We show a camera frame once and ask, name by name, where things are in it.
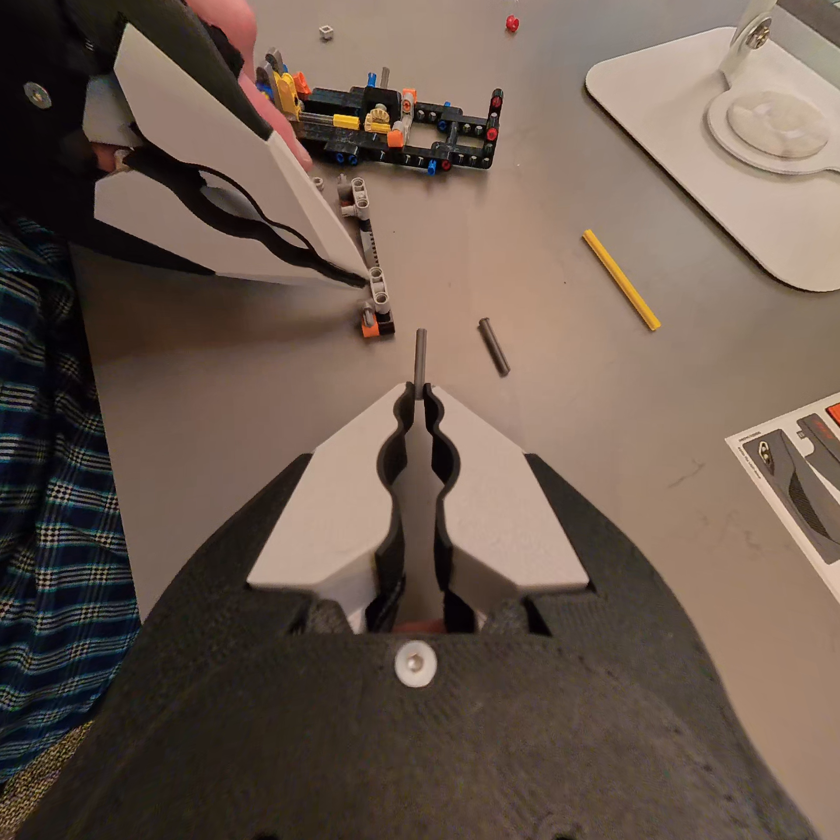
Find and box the lego sticker sheet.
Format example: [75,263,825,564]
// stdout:
[724,392,840,608]

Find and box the black lego chassis frame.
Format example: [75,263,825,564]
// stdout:
[255,47,505,177]

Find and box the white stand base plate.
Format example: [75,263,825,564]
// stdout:
[584,26,840,293]

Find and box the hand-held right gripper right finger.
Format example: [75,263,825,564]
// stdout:
[423,384,590,634]

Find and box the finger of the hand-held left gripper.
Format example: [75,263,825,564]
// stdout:
[93,147,368,290]
[84,21,371,290]

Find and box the yellow lego axle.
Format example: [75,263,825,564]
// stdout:
[581,228,662,332]

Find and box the white stand strut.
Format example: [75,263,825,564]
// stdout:
[718,0,782,76]

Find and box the light grey lego connector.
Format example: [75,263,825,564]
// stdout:
[336,174,372,222]
[357,264,393,315]

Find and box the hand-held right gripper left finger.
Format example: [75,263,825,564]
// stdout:
[246,382,411,634]

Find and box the person's left hand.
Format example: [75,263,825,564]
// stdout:
[185,0,315,175]

